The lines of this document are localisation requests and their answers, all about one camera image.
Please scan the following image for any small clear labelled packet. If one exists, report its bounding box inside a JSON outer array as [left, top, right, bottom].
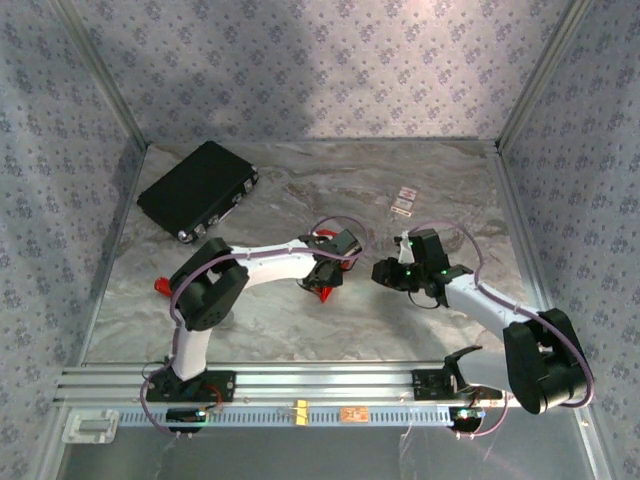
[[387, 185, 419, 217]]

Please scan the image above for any black hard case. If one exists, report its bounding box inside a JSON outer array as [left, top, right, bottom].
[[136, 140, 260, 243]]

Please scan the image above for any right control board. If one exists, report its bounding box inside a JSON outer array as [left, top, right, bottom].
[[448, 406, 486, 431]]

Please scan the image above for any control board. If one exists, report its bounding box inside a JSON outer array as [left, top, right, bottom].
[[166, 407, 209, 426], [448, 406, 486, 431]]

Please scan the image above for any clear front panel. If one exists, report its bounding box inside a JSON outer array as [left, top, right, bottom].
[[54, 424, 609, 480]]

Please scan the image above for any left control board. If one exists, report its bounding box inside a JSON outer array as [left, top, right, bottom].
[[166, 407, 209, 426]]

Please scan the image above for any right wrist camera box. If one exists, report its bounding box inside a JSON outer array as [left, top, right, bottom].
[[397, 232, 416, 265]]

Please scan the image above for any aluminium front rail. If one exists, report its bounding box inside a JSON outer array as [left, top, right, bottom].
[[53, 363, 594, 404]]

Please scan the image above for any aluminium side rail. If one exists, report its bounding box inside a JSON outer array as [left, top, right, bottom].
[[492, 149, 571, 364]]

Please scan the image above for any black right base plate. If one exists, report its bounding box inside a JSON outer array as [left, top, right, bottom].
[[411, 368, 504, 401]]

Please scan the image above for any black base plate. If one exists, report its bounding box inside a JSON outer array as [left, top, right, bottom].
[[145, 369, 237, 404], [411, 368, 504, 401]]

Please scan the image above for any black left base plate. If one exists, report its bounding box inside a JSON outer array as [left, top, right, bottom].
[[145, 369, 237, 404]]

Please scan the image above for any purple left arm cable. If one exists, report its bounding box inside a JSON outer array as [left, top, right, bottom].
[[137, 214, 369, 441]]

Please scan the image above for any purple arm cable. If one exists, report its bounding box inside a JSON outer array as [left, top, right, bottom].
[[407, 222, 597, 441], [137, 214, 369, 441]]

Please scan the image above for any grey slotted cable duct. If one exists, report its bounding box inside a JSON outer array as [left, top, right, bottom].
[[115, 403, 454, 427]]

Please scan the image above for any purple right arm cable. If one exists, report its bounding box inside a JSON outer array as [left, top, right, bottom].
[[407, 222, 597, 441]]

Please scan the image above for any aluminium corner post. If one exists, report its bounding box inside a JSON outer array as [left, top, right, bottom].
[[49, 0, 151, 150], [493, 0, 596, 154]]

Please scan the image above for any white plastic bracket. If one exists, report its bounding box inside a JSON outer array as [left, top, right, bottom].
[[62, 408, 120, 445]]

